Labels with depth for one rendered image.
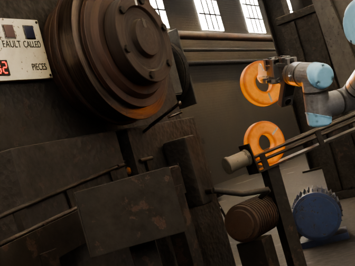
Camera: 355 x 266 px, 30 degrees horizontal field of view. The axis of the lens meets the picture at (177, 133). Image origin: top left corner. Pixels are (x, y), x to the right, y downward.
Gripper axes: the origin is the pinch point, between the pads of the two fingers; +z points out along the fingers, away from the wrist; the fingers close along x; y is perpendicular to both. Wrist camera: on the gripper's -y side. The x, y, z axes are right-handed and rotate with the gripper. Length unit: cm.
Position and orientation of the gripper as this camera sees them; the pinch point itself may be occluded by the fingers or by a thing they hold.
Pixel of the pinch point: (260, 77)
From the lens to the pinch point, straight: 228.1
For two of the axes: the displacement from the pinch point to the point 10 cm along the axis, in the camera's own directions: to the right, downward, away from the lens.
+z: -4.3, -1.1, 9.0
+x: -8.9, 2.3, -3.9
